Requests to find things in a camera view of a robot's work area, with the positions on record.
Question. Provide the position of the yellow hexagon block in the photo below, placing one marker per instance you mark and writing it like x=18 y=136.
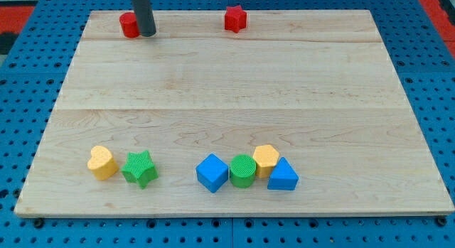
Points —
x=266 y=158

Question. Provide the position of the green star block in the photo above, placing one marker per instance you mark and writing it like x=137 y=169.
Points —
x=139 y=168

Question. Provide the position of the green cylinder block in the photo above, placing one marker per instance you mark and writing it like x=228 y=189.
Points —
x=242 y=171

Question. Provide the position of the blue cube block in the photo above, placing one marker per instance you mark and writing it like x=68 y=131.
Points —
x=212 y=172

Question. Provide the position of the light wooden board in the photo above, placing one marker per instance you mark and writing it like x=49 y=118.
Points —
x=319 y=86

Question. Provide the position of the yellow heart block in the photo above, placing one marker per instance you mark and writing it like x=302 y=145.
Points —
x=102 y=163

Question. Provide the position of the grey cylindrical robot arm rod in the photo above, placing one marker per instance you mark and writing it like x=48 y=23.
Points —
x=144 y=17

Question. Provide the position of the red cylinder block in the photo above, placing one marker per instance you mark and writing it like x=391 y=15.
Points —
x=128 y=23

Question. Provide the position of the red star block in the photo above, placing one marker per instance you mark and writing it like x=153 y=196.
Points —
x=235 y=19

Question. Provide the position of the blue triangle block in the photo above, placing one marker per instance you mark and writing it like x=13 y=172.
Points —
x=283 y=176

